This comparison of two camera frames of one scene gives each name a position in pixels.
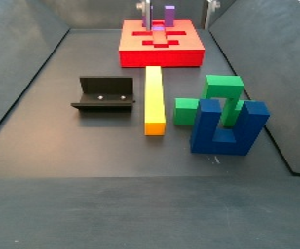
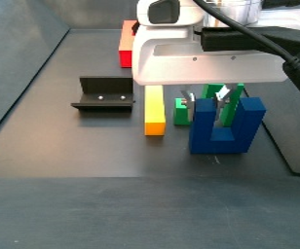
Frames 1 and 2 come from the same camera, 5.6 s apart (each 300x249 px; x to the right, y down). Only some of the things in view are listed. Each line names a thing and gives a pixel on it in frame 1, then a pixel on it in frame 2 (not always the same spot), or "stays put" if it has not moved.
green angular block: x=225 y=87 stays put
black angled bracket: x=106 y=94 stays put
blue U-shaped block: x=212 y=138 stays put
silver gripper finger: x=145 y=6 -> x=189 y=98
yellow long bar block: x=154 y=117 stays put
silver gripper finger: x=212 y=6 -> x=224 y=96
